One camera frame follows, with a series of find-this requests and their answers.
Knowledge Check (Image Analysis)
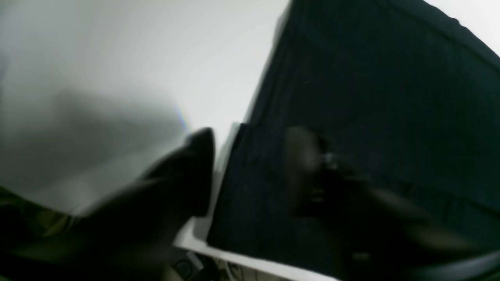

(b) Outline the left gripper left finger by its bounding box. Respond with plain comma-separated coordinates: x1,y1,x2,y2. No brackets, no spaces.
1,128,215,281

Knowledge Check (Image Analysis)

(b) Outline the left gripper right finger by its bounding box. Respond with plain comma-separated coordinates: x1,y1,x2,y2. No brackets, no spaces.
285,126,499,281

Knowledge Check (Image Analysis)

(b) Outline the black T-shirt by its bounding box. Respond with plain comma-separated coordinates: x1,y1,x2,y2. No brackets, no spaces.
207,0,500,277

